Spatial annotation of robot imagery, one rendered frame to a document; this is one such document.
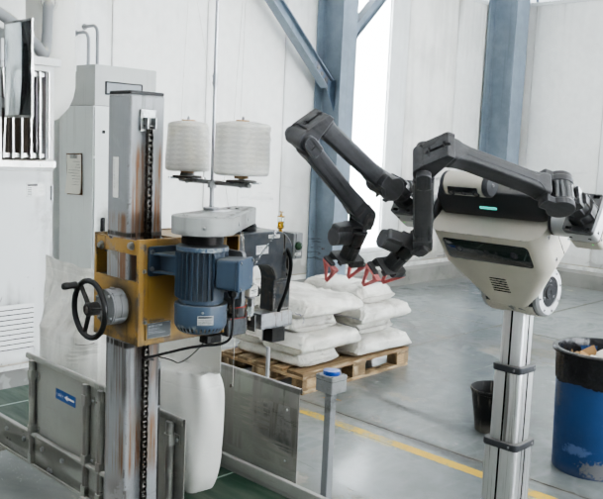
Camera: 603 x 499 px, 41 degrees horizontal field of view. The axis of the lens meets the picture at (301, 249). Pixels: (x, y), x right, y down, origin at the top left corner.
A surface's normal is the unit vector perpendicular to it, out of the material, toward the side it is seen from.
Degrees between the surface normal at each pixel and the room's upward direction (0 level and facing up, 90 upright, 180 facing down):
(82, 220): 90
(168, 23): 90
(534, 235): 40
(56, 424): 90
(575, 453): 93
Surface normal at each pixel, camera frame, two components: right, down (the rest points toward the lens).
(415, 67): 0.71, 0.12
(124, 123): -0.70, 0.06
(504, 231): -0.42, -0.72
